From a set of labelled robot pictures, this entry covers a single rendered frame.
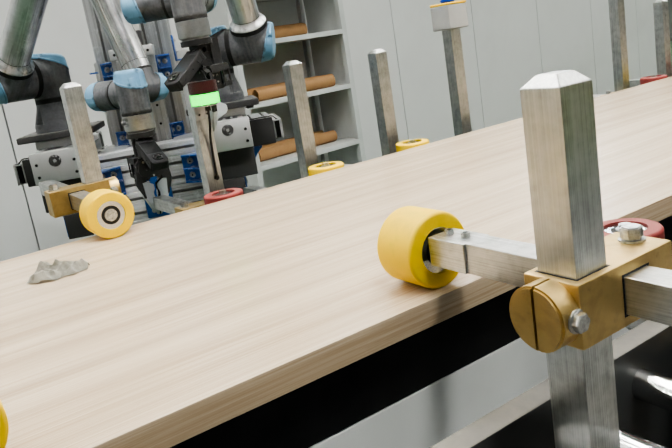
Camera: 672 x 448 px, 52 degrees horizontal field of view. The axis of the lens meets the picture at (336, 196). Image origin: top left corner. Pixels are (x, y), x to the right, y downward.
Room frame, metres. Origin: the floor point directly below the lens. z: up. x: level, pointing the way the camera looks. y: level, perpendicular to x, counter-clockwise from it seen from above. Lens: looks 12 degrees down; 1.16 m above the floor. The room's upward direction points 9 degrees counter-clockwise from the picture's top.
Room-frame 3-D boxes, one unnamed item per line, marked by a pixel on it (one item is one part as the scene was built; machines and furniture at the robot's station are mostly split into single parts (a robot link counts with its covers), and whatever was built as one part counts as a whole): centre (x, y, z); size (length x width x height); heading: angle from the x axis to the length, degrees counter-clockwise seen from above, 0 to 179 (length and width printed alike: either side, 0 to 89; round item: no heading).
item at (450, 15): (1.90, -0.38, 1.18); 0.07 x 0.07 x 0.08; 32
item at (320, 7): (4.58, 0.24, 0.78); 0.90 x 0.45 x 1.55; 129
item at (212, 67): (1.61, 0.25, 1.16); 0.09 x 0.08 x 0.12; 143
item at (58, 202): (1.35, 0.49, 0.95); 0.14 x 0.06 x 0.05; 122
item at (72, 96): (1.37, 0.48, 0.93); 0.04 x 0.04 x 0.48; 32
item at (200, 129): (1.50, 0.26, 0.89); 0.04 x 0.04 x 0.48; 32
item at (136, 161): (1.73, 0.46, 0.96); 0.09 x 0.08 x 0.12; 32
